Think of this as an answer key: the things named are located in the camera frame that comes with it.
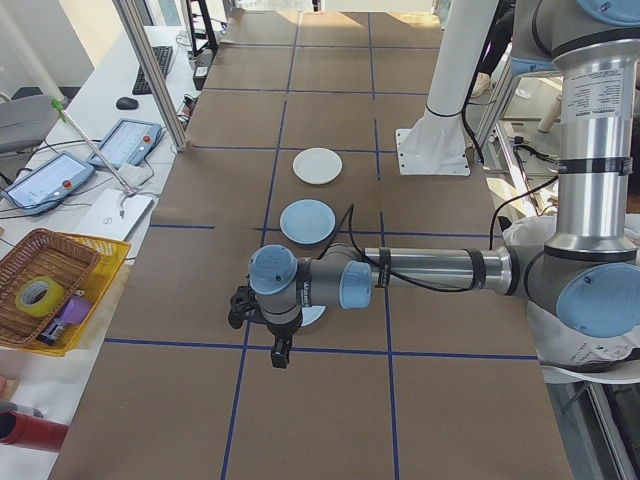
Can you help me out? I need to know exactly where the white round plate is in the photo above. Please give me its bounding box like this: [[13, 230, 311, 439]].
[[292, 147, 344, 186]]

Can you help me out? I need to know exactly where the yellow plastic crate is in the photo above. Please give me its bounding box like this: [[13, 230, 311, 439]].
[[34, 232, 133, 358]]

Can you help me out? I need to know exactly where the purple box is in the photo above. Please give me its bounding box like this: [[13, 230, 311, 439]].
[[55, 296, 93, 327]]

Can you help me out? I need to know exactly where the white laptop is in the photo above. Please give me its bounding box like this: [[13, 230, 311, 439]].
[[72, 187, 157, 247]]

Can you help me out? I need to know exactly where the white cloth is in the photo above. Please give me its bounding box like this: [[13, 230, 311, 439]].
[[116, 162, 154, 189]]

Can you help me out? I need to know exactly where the small black device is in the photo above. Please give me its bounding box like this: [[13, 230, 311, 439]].
[[35, 319, 67, 347]]

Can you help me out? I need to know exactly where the yellow-green tape roll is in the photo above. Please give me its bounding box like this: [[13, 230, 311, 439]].
[[14, 276, 67, 320]]

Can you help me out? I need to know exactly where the red cylinder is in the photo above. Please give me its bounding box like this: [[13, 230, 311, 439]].
[[0, 409, 69, 454]]

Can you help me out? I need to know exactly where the blue-grey teach pendant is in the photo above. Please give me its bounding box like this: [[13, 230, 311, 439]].
[[87, 118, 167, 170], [0, 150, 97, 218]]

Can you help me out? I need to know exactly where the brown wicker basket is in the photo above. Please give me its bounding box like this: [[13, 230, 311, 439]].
[[0, 228, 102, 347]]

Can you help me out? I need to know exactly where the thin metal rod green clip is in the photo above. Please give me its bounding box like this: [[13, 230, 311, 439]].
[[49, 97, 139, 198]]

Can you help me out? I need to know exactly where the black box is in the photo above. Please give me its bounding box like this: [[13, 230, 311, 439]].
[[191, 52, 215, 92]]

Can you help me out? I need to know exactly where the person in white hoodie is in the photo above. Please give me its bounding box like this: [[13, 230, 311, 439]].
[[501, 213, 640, 374]]

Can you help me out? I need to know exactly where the black keyboard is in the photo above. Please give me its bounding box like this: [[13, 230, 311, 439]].
[[131, 45, 175, 96]]

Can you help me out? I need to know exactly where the white chair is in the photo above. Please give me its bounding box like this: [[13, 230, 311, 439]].
[[539, 359, 640, 387]]

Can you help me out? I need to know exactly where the black metal stand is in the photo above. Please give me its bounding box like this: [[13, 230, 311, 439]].
[[186, 0, 222, 57]]

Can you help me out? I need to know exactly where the grey fabric chair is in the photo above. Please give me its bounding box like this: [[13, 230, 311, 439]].
[[0, 94, 59, 156]]

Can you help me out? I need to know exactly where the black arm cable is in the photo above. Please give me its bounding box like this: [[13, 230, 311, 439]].
[[327, 202, 482, 294]]

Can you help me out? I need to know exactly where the aluminium profile post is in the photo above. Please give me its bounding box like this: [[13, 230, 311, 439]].
[[112, 0, 189, 154]]

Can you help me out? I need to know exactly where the white pedestal column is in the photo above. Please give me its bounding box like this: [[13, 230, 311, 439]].
[[394, 0, 502, 177]]

